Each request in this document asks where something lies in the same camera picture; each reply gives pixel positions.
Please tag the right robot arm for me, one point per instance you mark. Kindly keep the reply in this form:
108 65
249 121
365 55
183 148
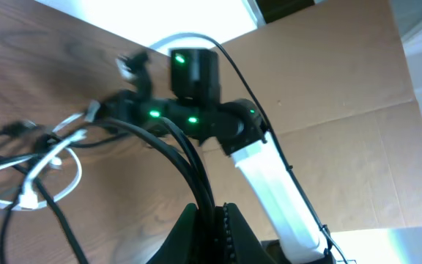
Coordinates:
206 232

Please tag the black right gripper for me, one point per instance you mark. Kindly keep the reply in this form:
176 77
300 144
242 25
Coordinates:
127 106

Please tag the cardboard panel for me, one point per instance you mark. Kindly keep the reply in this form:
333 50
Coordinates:
334 82

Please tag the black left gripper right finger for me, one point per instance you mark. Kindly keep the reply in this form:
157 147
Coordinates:
234 241

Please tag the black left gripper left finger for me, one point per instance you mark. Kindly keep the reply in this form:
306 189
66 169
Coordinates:
182 245

